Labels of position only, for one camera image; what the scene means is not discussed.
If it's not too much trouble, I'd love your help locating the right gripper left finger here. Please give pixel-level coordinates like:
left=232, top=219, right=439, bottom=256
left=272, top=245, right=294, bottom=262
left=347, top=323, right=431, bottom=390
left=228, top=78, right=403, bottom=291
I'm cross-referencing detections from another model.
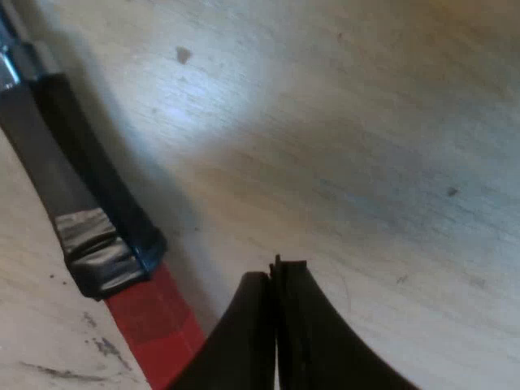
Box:
left=169, top=271, right=281, bottom=390

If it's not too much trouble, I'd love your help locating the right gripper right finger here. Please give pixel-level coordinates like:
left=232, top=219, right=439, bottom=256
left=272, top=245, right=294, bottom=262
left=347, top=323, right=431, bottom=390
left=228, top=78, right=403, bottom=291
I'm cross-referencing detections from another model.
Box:
left=269, top=253, right=404, bottom=390

